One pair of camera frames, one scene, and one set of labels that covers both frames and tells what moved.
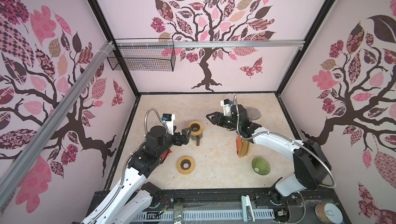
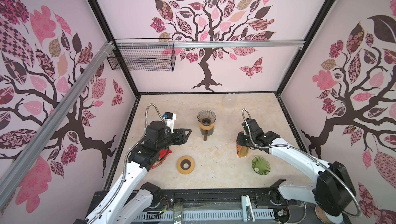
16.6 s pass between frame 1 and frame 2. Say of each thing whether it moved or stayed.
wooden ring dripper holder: moved
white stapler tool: stayed
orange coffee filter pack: stayed
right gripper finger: moved
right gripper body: moved
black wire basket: stayed
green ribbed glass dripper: stayed
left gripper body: stayed
